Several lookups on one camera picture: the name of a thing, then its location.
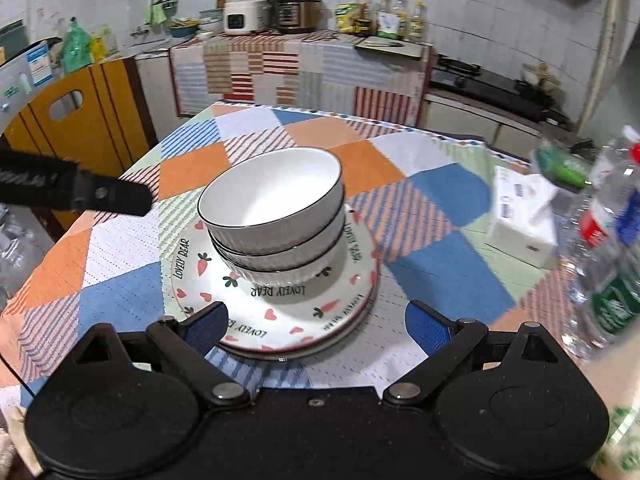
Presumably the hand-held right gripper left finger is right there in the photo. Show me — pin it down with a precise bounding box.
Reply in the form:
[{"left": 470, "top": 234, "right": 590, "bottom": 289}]
[{"left": 65, "top": 301, "right": 251, "bottom": 407}]

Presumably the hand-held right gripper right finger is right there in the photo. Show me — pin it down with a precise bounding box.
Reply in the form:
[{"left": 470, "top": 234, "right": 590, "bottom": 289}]
[{"left": 382, "top": 300, "right": 563, "bottom": 405}]

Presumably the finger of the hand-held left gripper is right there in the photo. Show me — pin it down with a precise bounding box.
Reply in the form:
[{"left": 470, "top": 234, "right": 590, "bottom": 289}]
[{"left": 0, "top": 149, "right": 153, "bottom": 218}]

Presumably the white plate with carrot print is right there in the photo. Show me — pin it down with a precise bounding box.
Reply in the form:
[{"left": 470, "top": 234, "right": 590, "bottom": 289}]
[{"left": 170, "top": 210, "right": 379, "bottom": 353}]

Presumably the white ribbed bowl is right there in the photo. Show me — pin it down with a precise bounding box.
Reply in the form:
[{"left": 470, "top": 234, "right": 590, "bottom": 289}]
[
  {"left": 210, "top": 205, "right": 347, "bottom": 259},
  {"left": 197, "top": 146, "right": 346, "bottom": 241},
  {"left": 220, "top": 230, "right": 346, "bottom": 287}
]

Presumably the yellow wooden chair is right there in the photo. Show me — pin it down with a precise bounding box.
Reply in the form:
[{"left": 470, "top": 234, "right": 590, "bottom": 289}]
[{"left": 2, "top": 57, "right": 161, "bottom": 233}]

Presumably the white tissue pack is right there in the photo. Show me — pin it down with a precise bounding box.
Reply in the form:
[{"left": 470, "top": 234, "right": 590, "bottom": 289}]
[{"left": 485, "top": 165, "right": 560, "bottom": 270}]

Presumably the patchwork tablecloth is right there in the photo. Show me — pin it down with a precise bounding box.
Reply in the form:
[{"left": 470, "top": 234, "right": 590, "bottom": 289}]
[{"left": 0, "top": 101, "right": 601, "bottom": 411}]

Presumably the silver refrigerator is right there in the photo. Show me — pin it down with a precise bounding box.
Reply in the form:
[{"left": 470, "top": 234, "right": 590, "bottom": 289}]
[{"left": 0, "top": 42, "right": 67, "bottom": 133}]

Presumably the green plastic bag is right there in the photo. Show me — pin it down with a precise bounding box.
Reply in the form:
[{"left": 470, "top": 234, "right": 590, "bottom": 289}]
[{"left": 60, "top": 17, "right": 97, "bottom": 74}]

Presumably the blue basin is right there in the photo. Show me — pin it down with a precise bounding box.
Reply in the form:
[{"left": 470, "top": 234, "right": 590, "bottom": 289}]
[{"left": 167, "top": 17, "right": 202, "bottom": 39}]

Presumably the clear bottle with green label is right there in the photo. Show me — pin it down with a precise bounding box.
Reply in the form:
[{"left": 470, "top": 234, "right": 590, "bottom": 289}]
[{"left": 562, "top": 240, "right": 640, "bottom": 361}]

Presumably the green hanging cloth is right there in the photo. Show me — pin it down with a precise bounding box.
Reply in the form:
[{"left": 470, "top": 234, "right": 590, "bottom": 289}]
[{"left": 146, "top": 0, "right": 169, "bottom": 27}]

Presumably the clear bottle with red label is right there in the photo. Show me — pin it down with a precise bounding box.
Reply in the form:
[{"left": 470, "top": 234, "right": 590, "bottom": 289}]
[{"left": 560, "top": 157, "right": 632, "bottom": 311}]

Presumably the green plastic package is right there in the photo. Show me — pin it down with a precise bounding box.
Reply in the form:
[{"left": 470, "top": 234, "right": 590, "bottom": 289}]
[{"left": 530, "top": 142, "right": 594, "bottom": 192}]

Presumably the striped patchwork counter cloth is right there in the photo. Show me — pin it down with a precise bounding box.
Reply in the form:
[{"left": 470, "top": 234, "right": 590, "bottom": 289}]
[{"left": 169, "top": 30, "right": 435, "bottom": 126}]

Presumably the white rice cooker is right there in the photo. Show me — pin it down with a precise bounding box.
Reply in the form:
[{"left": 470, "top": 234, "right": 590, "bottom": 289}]
[{"left": 222, "top": 0, "right": 271, "bottom": 36}]

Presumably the clear bottle with blue label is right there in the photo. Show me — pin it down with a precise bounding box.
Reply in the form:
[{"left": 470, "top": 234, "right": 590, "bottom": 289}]
[{"left": 614, "top": 125, "right": 640, "bottom": 253}]

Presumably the black pressure cooker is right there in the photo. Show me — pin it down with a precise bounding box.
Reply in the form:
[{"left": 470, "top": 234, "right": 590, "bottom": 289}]
[{"left": 270, "top": 0, "right": 322, "bottom": 35}]

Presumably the black gas stove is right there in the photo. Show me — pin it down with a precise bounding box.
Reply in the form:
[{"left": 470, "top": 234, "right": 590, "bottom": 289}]
[{"left": 431, "top": 56, "right": 571, "bottom": 126}]

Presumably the metal pot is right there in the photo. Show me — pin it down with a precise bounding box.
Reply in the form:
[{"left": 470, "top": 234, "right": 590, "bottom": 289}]
[{"left": 522, "top": 62, "right": 559, "bottom": 92}]

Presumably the grey cutting board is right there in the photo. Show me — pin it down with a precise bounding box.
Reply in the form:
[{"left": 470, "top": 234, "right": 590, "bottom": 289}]
[{"left": 355, "top": 36, "right": 424, "bottom": 61}]

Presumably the yellow green food package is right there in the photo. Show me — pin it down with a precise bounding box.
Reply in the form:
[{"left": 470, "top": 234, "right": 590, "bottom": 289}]
[{"left": 335, "top": 2, "right": 365, "bottom": 36}]

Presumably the yellow cooking oil bottle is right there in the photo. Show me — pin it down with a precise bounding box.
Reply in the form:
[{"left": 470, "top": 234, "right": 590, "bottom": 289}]
[
  {"left": 376, "top": 0, "right": 396, "bottom": 40},
  {"left": 392, "top": 0, "right": 412, "bottom": 41},
  {"left": 409, "top": 1, "right": 429, "bottom": 42}
]

